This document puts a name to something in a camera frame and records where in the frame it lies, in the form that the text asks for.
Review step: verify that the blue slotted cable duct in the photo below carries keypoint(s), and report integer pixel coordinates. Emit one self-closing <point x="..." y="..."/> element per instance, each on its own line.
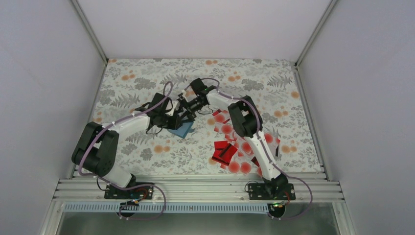
<point x="148" y="207"/>

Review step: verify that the teal leather card holder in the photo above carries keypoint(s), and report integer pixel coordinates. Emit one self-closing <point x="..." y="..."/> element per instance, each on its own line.
<point x="182" y="131"/>

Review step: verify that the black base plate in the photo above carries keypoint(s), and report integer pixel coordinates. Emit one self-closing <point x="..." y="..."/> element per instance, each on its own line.
<point x="258" y="191"/>
<point x="145" y="192"/>

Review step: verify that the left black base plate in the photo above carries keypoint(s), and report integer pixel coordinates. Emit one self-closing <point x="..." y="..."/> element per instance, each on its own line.
<point x="145" y="192"/>

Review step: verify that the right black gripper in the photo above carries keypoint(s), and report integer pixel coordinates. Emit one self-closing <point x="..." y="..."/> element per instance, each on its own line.
<point x="192" y="115"/>

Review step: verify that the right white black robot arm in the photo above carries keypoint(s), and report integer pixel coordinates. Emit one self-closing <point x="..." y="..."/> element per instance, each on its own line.
<point x="247" y="123"/>

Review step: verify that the floral patterned table mat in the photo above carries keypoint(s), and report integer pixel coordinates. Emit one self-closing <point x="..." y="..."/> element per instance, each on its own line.
<point x="129" y="83"/>

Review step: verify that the red card with stripe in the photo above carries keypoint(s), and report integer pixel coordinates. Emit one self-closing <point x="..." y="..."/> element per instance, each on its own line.
<point x="223" y="155"/>

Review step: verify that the wrist white camera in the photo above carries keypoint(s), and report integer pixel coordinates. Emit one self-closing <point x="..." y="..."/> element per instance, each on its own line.
<point x="174" y="107"/>
<point x="182" y="96"/>

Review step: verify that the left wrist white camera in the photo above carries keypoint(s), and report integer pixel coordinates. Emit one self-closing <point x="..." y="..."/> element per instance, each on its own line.
<point x="174" y="107"/>

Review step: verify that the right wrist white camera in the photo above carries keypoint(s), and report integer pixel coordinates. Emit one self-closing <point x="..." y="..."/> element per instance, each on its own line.
<point x="182" y="96"/>

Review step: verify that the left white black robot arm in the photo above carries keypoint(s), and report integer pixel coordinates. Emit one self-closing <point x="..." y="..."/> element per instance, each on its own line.
<point x="97" y="147"/>

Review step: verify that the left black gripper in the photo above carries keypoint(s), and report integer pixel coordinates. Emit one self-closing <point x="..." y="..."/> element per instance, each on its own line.
<point x="173" y="125"/>

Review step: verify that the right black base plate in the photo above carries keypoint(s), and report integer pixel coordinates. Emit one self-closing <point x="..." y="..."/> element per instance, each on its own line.
<point x="258" y="191"/>

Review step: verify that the dark red striped card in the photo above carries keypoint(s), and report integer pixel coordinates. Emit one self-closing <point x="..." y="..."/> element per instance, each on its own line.
<point x="220" y="145"/>

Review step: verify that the aluminium rail frame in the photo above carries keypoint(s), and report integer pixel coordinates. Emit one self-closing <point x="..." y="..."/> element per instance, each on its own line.
<point x="221" y="188"/>

